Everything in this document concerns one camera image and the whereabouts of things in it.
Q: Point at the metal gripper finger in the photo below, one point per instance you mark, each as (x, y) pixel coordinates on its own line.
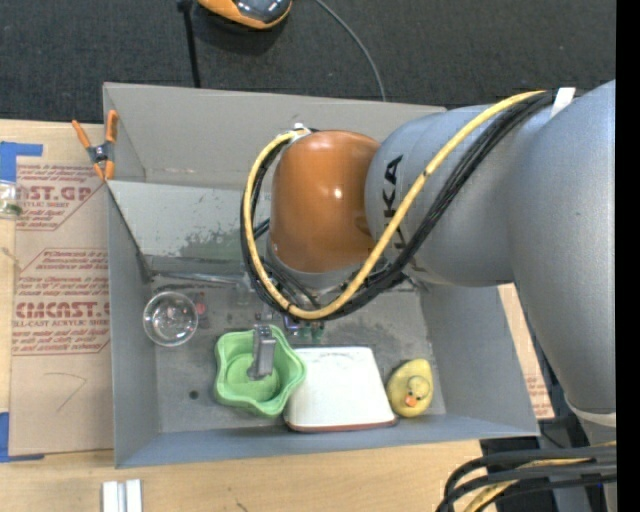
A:
(270, 355)
(258, 357)

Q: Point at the green flower-shaped cup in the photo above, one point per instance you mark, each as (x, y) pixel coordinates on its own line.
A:
(240, 395)

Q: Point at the white square container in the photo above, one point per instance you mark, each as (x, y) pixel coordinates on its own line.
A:
(340, 390)

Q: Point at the clear glass bowl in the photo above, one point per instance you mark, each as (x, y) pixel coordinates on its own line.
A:
(170, 320)

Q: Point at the yellow toy duck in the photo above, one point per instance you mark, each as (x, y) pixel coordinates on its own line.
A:
(407, 380)

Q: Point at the brown cardboard board, red print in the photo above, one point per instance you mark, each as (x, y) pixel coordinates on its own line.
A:
(55, 390)

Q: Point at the grey metal bin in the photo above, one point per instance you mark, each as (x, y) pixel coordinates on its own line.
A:
(175, 130)

